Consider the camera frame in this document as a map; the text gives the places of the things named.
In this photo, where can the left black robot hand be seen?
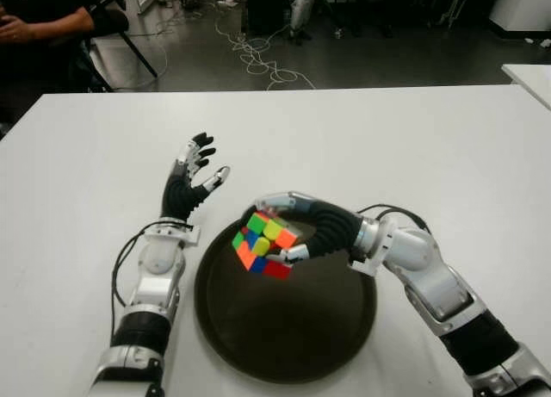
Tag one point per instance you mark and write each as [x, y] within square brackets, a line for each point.
[178, 196]

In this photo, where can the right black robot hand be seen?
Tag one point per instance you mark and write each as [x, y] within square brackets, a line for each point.
[329, 231]

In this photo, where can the multicoloured Rubik's cube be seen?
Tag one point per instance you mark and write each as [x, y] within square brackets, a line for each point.
[262, 237]

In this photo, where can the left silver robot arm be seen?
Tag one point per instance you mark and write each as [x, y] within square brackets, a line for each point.
[157, 259]

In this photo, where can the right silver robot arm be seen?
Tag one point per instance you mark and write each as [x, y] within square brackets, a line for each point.
[435, 276]

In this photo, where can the dark brown round plate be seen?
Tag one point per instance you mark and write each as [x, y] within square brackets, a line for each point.
[286, 311]

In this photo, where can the black office chair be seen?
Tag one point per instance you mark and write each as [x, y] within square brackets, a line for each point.
[109, 20]

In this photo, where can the small white floor object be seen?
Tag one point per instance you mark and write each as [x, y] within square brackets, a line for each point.
[338, 33]

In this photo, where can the white power strip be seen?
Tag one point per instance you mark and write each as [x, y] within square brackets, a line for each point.
[228, 1]

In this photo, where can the black cabinet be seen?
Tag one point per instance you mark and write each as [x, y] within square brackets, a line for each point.
[267, 9]

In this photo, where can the silver humanoid robot legs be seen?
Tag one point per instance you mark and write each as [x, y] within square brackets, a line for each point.
[299, 9]

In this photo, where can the seated person in black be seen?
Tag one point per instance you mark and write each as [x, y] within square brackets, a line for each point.
[39, 1]

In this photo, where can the grey folded tripod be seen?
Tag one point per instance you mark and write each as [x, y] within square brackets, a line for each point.
[450, 9]

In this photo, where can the white side table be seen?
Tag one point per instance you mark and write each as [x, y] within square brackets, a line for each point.
[534, 80]

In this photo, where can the white paper scrap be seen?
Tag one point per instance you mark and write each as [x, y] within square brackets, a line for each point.
[546, 44]
[528, 41]

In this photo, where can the white machine base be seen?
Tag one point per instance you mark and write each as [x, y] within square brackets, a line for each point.
[525, 5]

